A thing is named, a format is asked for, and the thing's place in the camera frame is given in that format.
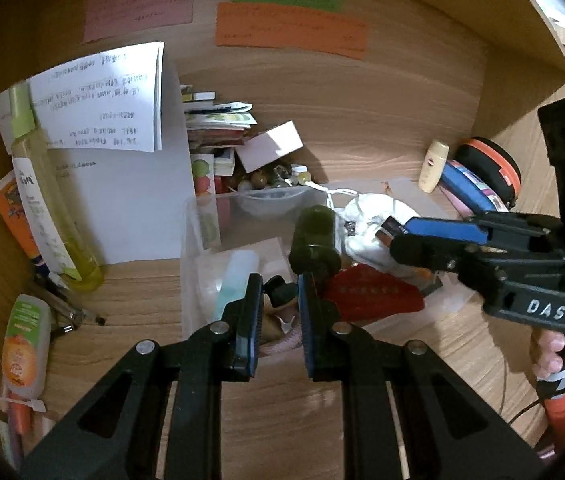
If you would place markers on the person's right hand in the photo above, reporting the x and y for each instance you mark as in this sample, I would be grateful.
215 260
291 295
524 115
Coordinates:
547 355

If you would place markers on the small pale yellow bottle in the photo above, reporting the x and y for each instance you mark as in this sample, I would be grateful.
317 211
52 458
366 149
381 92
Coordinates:
435 165

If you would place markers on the small orange tube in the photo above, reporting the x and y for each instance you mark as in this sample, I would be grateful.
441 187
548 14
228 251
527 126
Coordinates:
20 417

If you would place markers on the large white paper sheet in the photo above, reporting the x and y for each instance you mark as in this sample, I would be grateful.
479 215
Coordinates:
132 200

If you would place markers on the fruit printed card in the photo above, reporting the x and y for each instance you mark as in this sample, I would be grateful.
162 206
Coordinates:
203 185

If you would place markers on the stack of booklets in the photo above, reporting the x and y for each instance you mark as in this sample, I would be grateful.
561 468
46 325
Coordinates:
217 120

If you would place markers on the white crumpled cloth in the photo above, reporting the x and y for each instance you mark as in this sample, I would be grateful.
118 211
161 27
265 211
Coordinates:
370 220

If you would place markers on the bundle of dark pens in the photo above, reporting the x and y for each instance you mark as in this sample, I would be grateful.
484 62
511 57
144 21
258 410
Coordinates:
67 305

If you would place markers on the dark green bottle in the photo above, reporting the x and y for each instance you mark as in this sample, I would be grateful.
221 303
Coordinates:
315 240

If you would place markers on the pink sticky note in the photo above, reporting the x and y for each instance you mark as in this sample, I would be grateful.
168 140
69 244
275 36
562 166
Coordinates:
137 2

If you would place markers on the light blue tube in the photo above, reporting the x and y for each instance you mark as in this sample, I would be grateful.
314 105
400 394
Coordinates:
235 280

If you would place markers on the black and orange round case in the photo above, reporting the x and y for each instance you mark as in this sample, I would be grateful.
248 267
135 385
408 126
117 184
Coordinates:
492 160

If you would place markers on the tall yellow-green bottle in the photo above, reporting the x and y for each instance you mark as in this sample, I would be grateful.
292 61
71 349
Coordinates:
47 195

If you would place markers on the folded printed paper sheet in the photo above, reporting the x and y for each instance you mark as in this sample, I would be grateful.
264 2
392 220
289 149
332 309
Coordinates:
97 95

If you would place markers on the blue pouch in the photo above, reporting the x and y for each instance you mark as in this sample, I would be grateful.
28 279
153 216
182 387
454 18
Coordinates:
467 187

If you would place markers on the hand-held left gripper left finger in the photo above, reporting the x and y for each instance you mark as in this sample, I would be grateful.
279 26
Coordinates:
248 330

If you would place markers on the pink cardboard box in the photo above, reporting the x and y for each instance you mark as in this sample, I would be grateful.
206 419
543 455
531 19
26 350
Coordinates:
272 145

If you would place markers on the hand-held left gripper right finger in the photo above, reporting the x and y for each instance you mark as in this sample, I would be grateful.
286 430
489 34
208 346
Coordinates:
307 330

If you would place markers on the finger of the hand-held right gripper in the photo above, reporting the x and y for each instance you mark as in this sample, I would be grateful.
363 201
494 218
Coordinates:
427 255
442 230

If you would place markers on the clear plastic storage box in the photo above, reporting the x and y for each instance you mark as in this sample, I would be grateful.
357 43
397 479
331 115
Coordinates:
202 240

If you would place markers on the wooden desktop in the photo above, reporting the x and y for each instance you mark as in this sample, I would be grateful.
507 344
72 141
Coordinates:
137 310

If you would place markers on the green and orange tube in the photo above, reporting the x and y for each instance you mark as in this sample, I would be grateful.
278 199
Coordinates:
25 345

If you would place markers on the red fabric pouch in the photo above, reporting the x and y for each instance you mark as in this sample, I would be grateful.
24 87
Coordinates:
377 292

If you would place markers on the small black and orange stick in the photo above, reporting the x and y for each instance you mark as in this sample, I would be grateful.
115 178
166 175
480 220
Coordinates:
388 227

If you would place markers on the orange sticky note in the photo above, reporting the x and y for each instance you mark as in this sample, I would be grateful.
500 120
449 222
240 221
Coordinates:
292 30

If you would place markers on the black knobbed brown object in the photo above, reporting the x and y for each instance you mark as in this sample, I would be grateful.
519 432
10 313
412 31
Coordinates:
278 292

